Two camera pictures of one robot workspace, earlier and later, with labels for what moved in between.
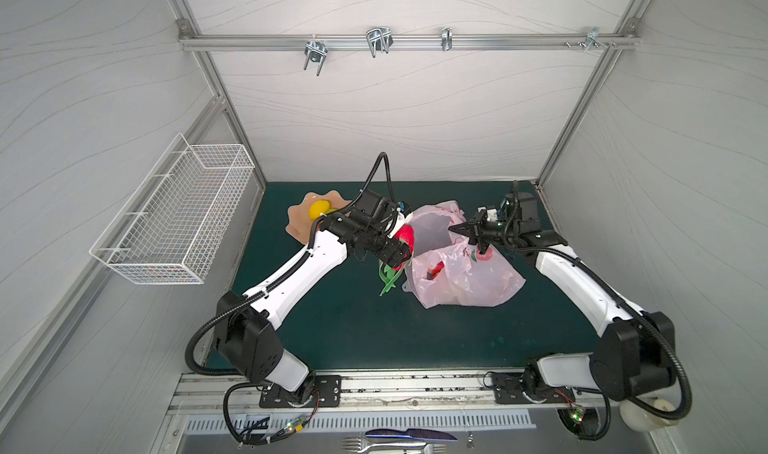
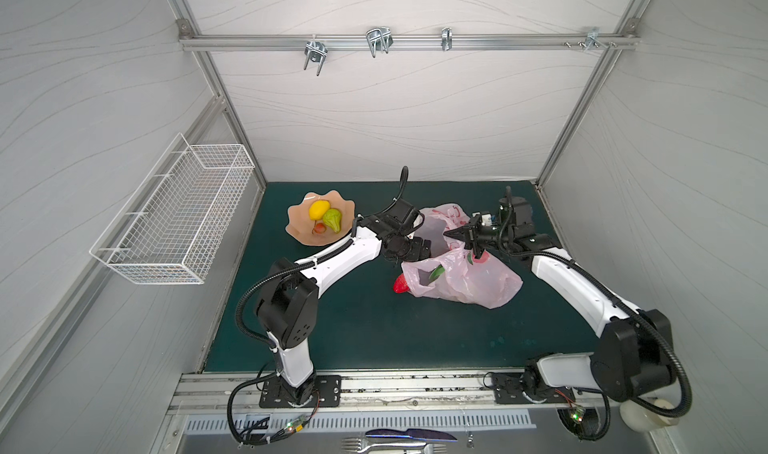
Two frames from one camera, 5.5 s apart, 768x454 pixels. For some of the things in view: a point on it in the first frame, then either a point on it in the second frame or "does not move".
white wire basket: (169, 230) does not move
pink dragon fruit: (406, 234) → (400, 284)
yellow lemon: (318, 208) does not move
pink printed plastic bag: (447, 270) does not move
